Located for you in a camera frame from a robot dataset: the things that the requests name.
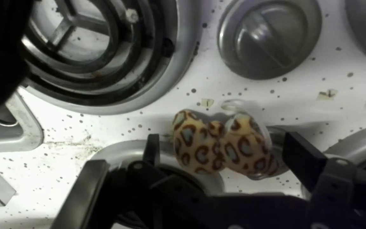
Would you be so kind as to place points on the black coil toy burner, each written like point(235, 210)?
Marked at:
point(106, 51)

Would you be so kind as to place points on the brown leopard print object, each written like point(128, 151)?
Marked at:
point(216, 144)

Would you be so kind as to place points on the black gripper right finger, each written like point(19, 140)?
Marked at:
point(343, 191)

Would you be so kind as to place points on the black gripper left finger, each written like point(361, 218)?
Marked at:
point(119, 195)

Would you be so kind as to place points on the grey stove knob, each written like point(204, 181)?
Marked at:
point(269, 36)

